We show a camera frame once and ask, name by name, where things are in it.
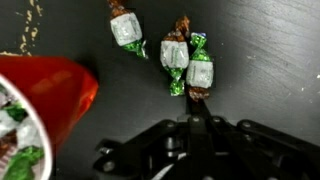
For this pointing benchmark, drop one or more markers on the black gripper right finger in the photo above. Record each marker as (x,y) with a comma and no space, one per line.
(204,111)

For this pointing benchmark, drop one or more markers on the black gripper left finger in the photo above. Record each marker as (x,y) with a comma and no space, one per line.
(192,109)

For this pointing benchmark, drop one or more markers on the candy green brown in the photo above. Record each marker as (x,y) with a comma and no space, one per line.
(174,55)
(200,71)
(126,29)

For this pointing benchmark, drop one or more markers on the red plastic cup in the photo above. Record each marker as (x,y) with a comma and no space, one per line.
(42,98)

